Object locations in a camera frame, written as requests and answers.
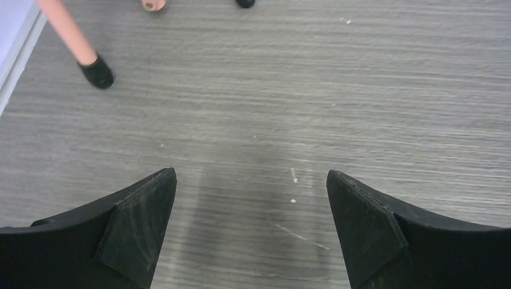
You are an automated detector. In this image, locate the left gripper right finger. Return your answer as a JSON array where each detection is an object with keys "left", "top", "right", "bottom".
[{"left": 326, "top": 170, "right": 510, "bottom": 288}]

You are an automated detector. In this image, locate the pink music stand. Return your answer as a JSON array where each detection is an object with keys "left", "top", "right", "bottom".
[{"left": 35, "top": 0, "right": 256, "bottom": 90}]

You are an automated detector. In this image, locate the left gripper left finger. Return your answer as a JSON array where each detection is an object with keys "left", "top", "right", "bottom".
[{"left": 1, "top": 168, "right": 177, "bottom": 288}]

